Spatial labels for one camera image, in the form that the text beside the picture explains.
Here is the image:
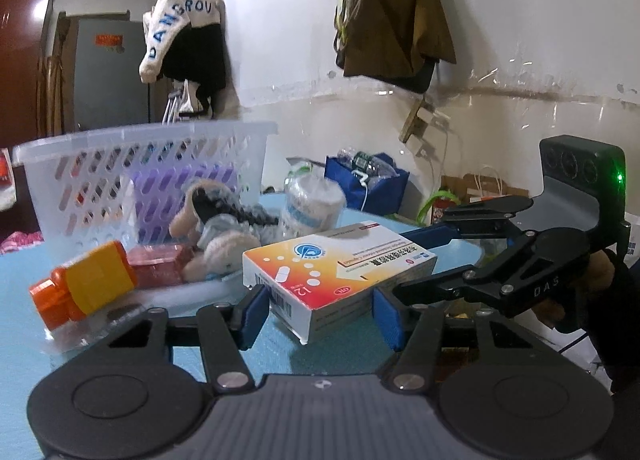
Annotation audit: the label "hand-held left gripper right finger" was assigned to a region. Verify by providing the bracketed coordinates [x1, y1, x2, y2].
[371, 286, 532, 395]

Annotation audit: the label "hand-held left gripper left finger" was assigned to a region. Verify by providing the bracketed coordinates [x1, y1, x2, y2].
[106, 284, 271, 393]

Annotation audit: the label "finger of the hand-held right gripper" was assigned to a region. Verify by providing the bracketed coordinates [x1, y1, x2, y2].
[400, 195, 542, 253]
[392, 227, 592, 319]

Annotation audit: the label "bagged plush slippers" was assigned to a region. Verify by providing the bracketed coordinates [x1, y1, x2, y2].
[169, 179, 281, 283]

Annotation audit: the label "white orange medicine box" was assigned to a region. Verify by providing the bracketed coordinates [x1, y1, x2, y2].
[242, 222, 439, 347]

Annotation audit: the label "red translucent packet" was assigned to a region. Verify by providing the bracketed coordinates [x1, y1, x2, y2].
[125, 242, 198, 291]

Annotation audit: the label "white gauze roll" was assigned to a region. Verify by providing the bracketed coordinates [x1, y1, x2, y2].
[277, 175, 348, 243]

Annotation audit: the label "orange yellow bottle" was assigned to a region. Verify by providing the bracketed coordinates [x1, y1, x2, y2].
[28, 241, 138, 331]

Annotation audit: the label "clear plastic basket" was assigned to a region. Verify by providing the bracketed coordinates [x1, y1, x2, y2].
[11, 120, 278, 261]

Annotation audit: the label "person's right forearm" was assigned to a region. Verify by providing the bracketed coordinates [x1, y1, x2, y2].
[582, 250, 640, 396]

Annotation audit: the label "person's right hand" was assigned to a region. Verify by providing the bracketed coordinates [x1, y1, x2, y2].
[531, 249, 621, 337]

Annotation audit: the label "red green bag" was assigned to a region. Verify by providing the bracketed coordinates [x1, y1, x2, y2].
[419, 189, 462, 227]

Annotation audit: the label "blue fabric bag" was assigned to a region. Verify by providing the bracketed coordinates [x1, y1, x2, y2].
[324, 154, 411, 215]

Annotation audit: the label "brown paper bag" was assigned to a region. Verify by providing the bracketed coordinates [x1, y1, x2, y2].
[462, 167, 529, 204]

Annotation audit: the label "clear plastic bottle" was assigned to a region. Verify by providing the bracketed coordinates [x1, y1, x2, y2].
[337, 147, 401, 178]

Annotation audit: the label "purple pack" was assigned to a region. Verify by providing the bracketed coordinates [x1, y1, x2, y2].
[125, 162, 241, 245]

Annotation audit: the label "plastic bag with purple contents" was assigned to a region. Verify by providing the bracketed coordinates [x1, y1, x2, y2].
[285, 156, 327, 181]

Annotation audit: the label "black hanging bag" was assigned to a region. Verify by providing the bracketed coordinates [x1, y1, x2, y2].
[399, 58, 437, 94]

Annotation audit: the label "olive hanging bag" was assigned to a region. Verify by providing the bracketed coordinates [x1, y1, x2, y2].
[334, 0, 457, 80]

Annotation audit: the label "clothes hangers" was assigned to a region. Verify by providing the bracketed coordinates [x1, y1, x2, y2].
[162, 80, 211, 125]

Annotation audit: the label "floral blanket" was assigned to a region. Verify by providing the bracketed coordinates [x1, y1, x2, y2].
[0, 231, 45, 257]

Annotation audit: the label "grey door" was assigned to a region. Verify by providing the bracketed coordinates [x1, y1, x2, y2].
[62, 14, 166, 135]

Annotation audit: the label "wooden planks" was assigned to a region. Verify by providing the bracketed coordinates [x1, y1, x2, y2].
[44, 11, 68, 137]

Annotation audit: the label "white black jacket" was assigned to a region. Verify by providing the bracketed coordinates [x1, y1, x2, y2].
[138, 0, 228, 121]

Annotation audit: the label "brown wooden wardrobe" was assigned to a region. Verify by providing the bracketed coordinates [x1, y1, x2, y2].
[0, 0, 55, 148]

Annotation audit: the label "wooden wall bracket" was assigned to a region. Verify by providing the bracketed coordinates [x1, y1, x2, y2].
[399, 94, 437, 144]

